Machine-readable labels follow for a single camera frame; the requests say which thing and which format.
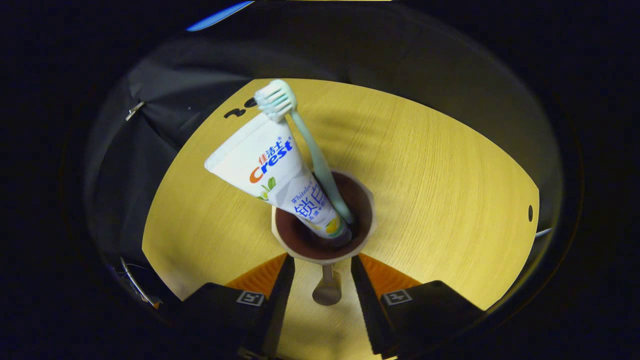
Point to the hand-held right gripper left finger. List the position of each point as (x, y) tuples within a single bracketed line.
[(270, 310)]

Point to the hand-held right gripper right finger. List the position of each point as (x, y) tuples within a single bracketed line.
[(425, 315)]

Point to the beige cup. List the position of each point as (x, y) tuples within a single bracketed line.
[(305, 247)]

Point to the white toothpaste tube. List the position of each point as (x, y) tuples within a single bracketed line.
[(265, 160)]

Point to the pale green toothbrush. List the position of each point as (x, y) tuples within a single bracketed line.
[(315, 155)]

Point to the silver cloth clip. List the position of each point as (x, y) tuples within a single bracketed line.
[(134, 110)]

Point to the black backdrop cloth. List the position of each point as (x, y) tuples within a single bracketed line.
[(200, 65)]

